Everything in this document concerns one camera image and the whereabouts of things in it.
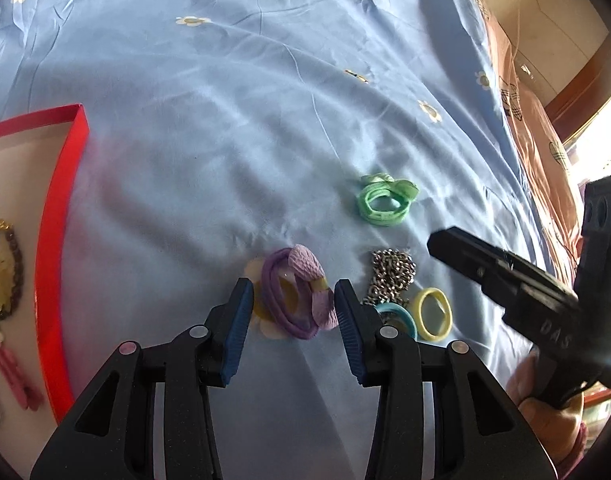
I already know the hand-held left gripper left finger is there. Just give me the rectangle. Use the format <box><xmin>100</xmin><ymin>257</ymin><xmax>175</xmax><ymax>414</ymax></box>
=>
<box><xmin>30</xmin><ymin>277</ymin><xmax>256</xmax><ymax>480</ymax></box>

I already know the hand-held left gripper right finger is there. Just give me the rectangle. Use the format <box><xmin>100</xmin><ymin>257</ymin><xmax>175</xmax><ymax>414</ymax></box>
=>
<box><xmin>334</xmin><ymin>279</ymin><xmax>559</xmax><ymax>480</ymax></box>

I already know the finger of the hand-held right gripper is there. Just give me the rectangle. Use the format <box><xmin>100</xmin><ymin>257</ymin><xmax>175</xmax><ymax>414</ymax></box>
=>
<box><xmin>427</xmin><ymin>226</ymin><xmax>581</xmax><ymax>318</ymax></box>

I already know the purple bow hair tie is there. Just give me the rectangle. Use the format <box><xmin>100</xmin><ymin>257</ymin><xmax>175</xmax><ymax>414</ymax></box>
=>
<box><xmin>260</xmin><ymin>244</ymin><xmax>336</xmax><ymax>341</ymax></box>

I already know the red shallow cardboard box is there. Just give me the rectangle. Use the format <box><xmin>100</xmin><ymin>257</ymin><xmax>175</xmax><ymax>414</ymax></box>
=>
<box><xmin>0</xmin><ymin>104</ymin><xmax>89</xmax><ymax>426</ymax></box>

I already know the pink hair clip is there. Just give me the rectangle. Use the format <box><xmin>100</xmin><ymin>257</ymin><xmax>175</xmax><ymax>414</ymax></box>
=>
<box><xmin>0</xmin><ymin>324</ymin><xmax>45</xmax><ymax>412</ymax></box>

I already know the brown beaded bracelet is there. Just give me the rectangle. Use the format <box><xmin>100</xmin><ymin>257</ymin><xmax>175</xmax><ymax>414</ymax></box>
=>
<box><xmin>0</xmin><ymin>219</ymin><xmax>25</xmax><ymax>322</ymax></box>

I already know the person's right forearm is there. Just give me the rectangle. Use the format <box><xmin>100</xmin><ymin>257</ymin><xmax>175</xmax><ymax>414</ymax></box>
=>
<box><xmin>555</xmin><ymin>422</ymin><xmax>593</xmax><ymax>480</ymax></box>

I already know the person's right hand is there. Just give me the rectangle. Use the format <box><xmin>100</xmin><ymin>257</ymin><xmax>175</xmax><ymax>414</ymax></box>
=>
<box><xmin>505</xmin><ymin>352</ymin><xmax>586</xmax><ymax>480</ymax></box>

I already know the pink printed blanket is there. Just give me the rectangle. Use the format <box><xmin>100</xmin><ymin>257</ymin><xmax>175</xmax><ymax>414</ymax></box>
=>
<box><xmin>468</xmin><ymin>0</ymin><xmax>586</xmax><ymax>281</ymax></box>

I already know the teal hair tie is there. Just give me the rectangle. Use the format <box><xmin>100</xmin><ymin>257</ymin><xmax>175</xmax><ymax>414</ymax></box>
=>
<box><xmin>373</xmin><ymin>302</ymin><xmax>419</xmax><ymax>343</ymax></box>

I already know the yellow hair tie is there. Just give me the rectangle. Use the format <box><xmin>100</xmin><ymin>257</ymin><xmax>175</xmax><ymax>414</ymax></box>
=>
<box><xmin>409</xmin><ymin>287</ymin><xmax>453</xmax><ymax>343</ymax></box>

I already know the black white beaded bracelet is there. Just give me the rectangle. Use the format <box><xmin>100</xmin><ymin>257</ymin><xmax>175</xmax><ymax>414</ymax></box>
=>
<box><xmin>361</xmin><ymin>249</ymin><xmax>419</xmax><ymax>308</ymax></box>

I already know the green bow hair tie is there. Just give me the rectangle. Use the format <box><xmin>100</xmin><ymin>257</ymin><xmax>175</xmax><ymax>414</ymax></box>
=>
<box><xmin>356</xmin><ymin>174</ymin><xmax>420</xmax><ymax>227</ymax></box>

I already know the brown wooden frame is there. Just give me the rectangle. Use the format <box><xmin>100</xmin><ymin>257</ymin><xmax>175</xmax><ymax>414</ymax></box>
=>
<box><xmin>543</xmin><ymin>42</ymin><xmax>611</xmax><ymax>143</ymax></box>

